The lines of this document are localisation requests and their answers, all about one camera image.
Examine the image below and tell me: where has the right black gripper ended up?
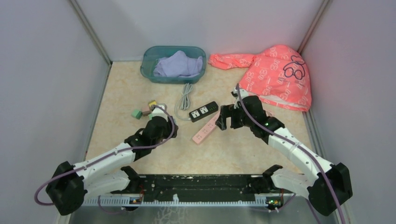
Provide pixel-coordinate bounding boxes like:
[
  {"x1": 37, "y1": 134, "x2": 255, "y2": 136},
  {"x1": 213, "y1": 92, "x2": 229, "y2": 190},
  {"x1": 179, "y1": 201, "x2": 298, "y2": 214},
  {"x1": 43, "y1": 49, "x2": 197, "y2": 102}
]
[{"x1": 215, "y1": 104, "x2": 254, "y2": 130}]

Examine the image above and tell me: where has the pink charger plug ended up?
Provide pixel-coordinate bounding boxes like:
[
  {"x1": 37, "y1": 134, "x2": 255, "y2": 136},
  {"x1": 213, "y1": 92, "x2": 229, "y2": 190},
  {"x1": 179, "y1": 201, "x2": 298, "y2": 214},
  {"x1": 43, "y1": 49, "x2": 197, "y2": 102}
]
[{"x1": 141, "y1": 105, "x2": 152, "y2": 116}]

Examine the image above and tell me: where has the pink power strip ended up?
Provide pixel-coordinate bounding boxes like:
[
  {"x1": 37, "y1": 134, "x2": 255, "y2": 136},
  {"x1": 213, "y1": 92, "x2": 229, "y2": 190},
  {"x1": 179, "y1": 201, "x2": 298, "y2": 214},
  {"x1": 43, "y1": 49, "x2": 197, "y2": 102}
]
[{"x1": 192, "y1": 112, "x2": 220, "y2": 145}]

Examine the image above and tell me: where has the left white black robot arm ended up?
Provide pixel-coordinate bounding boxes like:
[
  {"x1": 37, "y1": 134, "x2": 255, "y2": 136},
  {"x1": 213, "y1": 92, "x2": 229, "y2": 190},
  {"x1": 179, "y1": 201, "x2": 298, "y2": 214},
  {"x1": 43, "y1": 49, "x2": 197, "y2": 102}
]
[{"x1": 45, "y1": 115, "x2": 178, "y2": 216}]

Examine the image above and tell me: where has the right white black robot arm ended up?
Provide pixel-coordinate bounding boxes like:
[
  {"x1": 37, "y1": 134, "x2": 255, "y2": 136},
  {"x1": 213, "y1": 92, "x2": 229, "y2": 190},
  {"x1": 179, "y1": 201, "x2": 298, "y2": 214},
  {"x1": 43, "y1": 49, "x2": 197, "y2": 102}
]
[{"x1": 216, "y1": 96, "x2": 353, "y2": 216}]

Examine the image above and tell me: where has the yellow charger plug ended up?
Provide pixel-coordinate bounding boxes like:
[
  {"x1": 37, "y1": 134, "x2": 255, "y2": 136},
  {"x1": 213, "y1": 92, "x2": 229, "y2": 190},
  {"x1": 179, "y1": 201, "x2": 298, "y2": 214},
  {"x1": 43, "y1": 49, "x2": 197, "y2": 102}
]
[{"x1": 148, "y1": 100, "x2": 157, "y2": 110}]

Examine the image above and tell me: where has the black power strip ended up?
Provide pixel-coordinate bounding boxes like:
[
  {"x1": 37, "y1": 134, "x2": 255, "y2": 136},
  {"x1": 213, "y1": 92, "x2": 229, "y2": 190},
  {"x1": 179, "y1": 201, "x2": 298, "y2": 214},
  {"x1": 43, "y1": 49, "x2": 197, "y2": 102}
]
[{"x1": 189, "y1": 101, "x2": 219, "y2": 122}]

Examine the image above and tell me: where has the lavender cloth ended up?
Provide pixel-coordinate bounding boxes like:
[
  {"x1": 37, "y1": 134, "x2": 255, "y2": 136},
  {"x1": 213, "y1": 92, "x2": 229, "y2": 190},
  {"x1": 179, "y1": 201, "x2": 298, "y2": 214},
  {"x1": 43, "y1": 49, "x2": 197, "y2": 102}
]
[{"x1": 153, "y1": 50, "x2": 203, "y2": 77}]

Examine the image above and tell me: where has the coral patterned jacket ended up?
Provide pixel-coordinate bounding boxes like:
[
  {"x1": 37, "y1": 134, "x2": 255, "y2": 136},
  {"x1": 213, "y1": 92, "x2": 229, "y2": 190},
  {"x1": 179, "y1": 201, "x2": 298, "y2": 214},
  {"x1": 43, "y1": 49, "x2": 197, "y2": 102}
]
[{"x1": 208, "y1": 45, "x2": 312, "y2": 112}]

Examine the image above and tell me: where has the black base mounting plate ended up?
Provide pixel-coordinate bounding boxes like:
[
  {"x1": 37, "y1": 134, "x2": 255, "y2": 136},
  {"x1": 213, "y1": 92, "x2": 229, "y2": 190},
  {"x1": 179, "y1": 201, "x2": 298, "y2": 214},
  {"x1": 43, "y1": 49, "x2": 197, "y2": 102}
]
[{"x1": 110, "y1": 175, "x2": 295, "y2": 203}]

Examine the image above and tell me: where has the teal plastic basin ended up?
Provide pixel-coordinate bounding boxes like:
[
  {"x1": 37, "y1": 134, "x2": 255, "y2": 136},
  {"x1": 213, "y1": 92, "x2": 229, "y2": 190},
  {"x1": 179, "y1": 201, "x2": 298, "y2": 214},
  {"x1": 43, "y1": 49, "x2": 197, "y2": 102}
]
[{"x1": 141, "y1": 46, "x2": 206, "y2": 84}]

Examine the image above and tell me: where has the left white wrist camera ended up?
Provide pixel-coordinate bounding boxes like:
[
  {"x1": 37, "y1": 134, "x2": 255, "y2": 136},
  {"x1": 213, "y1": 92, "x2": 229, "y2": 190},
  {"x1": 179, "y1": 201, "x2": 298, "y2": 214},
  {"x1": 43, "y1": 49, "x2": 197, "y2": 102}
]
[{"x1": 151, "y1": 104, "x2": 168, "y2": 120}]

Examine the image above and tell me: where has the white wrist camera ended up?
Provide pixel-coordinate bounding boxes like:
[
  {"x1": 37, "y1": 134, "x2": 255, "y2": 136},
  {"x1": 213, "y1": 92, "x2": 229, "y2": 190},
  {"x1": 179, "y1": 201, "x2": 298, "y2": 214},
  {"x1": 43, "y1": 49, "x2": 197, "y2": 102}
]
[
  {"x1": 151, "y1": 104, "x2": 168, "y2": 120},
  {"x1": 231, "y1": 88, "x2": 249, "y2": 100}
]

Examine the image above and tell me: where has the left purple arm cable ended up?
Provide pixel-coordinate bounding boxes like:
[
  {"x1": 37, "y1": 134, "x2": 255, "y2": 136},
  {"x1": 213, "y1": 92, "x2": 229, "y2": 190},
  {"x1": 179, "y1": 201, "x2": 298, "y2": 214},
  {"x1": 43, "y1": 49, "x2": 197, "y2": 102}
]
[{"x1": 34, "y1": 105, "x2": 176, "y2": 206}]

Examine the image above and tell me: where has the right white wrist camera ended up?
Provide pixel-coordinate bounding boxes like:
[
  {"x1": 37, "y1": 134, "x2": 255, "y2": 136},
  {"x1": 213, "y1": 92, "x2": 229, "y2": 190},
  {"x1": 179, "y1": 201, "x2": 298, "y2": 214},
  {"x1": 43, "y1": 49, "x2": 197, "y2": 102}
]
[{"x1": 231, "y1": 88, "x2": 249, "y2": 100}]

